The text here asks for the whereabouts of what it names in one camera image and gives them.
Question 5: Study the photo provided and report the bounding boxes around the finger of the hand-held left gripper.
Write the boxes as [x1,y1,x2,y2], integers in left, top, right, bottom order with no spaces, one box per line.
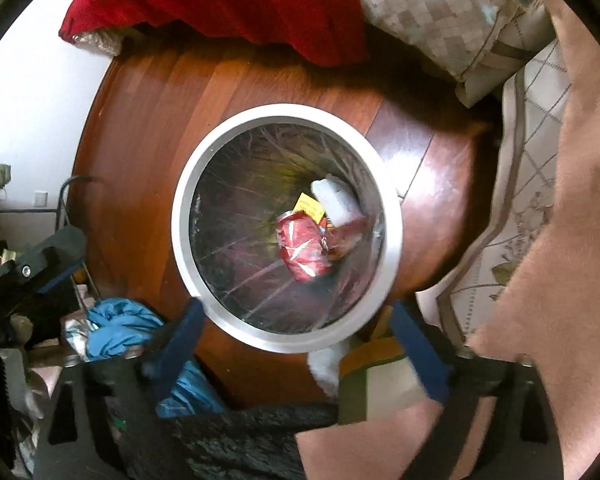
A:
[0,225,88,295]

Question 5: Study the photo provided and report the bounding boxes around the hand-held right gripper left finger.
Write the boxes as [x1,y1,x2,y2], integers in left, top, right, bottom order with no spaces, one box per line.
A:
[32,297,207,480]

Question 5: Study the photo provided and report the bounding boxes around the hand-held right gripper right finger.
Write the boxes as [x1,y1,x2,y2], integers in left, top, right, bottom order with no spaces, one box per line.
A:
[390,301,566,480]

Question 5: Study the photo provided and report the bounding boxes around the white round trash bin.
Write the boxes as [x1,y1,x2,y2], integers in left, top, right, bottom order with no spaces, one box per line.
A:
[171,103,403,353]

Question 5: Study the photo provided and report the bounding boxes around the crushed red soda can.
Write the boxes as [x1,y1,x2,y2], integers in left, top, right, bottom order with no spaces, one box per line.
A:
[275,211,333,281]

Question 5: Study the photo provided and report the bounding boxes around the white and pink tissue pack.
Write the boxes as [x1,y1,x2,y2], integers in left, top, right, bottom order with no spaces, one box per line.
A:
[312,174,366,228]

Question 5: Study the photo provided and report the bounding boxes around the blue cloth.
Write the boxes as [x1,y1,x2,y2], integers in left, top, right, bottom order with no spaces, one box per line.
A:
[85,298,227,420]

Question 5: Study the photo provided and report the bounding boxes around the white diamond patterned cloth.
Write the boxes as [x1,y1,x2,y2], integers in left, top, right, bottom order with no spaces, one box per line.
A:
[416,40,573,346]

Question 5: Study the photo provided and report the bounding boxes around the beige floral bed sheet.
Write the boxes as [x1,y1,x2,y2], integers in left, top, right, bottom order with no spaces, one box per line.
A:
[72,27,131,57]

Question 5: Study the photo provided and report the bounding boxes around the red blanket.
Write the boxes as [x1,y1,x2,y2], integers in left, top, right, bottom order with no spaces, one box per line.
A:
[58,0,371,67]

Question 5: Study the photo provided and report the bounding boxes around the grey checkered bed sheet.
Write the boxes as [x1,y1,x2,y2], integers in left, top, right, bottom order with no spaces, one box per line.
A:
[350,0,556,106]

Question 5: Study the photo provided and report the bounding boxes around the black wire rack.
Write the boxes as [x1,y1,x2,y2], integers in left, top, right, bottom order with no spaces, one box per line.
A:
[55,175,101,301]

